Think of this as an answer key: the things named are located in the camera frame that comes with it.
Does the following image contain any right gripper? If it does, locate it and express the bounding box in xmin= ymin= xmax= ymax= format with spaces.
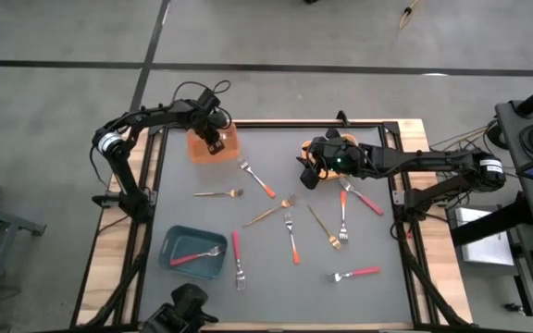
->
xmin=295 ymin=128 xmax=369 ymax=191

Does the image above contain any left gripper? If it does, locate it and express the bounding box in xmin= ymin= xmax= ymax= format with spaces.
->
xmin=192 ymin=88 xmax=231 ymax=156

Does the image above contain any orange-handled silver fork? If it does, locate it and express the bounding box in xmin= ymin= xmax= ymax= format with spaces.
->
xmin=284 ymin=211 xmax=301 ymax=266
xmin=237 ymin=158 xmax=278 ymax=199
xmin=338 ymin=190 xmax=350 ymax=246

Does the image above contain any gold fork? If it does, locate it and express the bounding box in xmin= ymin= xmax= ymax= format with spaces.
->
xmin=192 ymin=188 xmax=245 ymax=199
xmin=242 ymin=193 xmax=299 ymax=228
xmin=306 ymin=203 xmax=342 ymax=251

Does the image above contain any pink-handled silver fork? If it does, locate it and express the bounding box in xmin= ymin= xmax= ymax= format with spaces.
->
xmin=338 ymin=177 xmax=385 ymax=217
xmin=168 ymin=244 xmax=226 ymax=267
xmin=325 ymin=265 xmax=382 ymax=284
xmin=230 ymin=229 xmax=247 ymax=291

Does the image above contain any yellow plastic bin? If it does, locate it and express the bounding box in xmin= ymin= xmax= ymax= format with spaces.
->
xmin=301 ymin=132 xmax=365 ymax=181

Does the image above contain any orange translucent plastic bin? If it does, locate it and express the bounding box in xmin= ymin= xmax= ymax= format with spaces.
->
xmin=186 ymin=122 xmax=241 ymax=166

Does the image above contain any teal plastic bin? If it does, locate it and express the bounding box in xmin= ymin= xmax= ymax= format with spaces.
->
xmin=157 ymin=225 xmax=229 ymax=281

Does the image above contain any grey table mat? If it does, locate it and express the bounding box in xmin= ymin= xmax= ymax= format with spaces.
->
xmin=137 ymin=126 xmax=415 ymax=325

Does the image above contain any black diagonal beam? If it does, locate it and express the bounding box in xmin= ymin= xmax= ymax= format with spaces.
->
xmin=449 ymin=190 xmax=533 ymax=249

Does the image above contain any white box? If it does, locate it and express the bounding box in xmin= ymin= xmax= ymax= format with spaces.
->
xmin=453 ymin=205 xmax=517 ymax=268

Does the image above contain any dark grey desk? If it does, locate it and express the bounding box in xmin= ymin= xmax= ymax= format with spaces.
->
xmin=494 ymin=99 xmax=533 ymax=228

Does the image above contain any grey metal stand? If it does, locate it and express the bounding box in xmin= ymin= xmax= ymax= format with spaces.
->
xmin=0 ymin=198 xmax=48 ymax=327

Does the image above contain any small black floor object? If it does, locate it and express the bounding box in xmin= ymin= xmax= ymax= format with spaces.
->
xmin=503 ymin=302 xmax=527 ymax=318

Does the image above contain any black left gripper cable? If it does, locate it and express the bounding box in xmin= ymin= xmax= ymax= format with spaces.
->
xmin=169 ymin=79 xmax=232 ymax=105

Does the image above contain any yellow floor cable loop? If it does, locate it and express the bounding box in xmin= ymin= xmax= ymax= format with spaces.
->
xmin=397 ymin=0 xmax=423 ymax=31

